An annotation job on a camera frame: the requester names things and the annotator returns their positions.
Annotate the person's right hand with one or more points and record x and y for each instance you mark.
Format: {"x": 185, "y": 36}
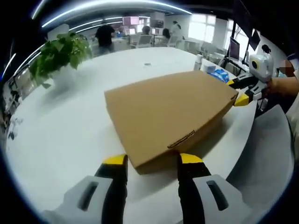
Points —
{"x": 275, "y": 85}

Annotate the potted green plant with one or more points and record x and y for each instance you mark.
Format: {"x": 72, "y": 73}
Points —
{"x": 60, "y": 56}

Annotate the black tripod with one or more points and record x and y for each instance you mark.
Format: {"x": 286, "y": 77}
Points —
{"x": 233, "y": 64}

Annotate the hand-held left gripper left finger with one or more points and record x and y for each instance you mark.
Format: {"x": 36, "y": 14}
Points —
{"x": 114, "y": 186}

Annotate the brown cardboard shoe box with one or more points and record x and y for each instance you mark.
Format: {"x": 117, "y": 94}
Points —
{"x": 163, "y": 112}

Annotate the blue wet wipes pack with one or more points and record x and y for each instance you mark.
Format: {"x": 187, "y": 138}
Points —
{"x": 219, "y": 75}

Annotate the long ceiling light strip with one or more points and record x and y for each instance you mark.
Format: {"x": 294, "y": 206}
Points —
{"x": 105, "y": 14}

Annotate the person's beige shirt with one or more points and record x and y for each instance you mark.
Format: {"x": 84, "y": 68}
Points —
{"x": 294, "y": 112}

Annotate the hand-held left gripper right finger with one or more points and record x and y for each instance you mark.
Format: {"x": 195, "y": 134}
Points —
{"x": 189, "y": 184}

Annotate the grey office chair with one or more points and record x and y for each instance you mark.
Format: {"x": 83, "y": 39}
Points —
{"x": 264, "y": 149}

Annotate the pink screen wall monitors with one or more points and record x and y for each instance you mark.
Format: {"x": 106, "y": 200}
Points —
{"x": 130, "y": 20}

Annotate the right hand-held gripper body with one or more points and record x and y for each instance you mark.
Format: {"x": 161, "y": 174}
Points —
{"x": 264, "y": 67}

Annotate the monitor on tripod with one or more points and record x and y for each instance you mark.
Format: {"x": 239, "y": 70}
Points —
{"x": 234, "y": 49}

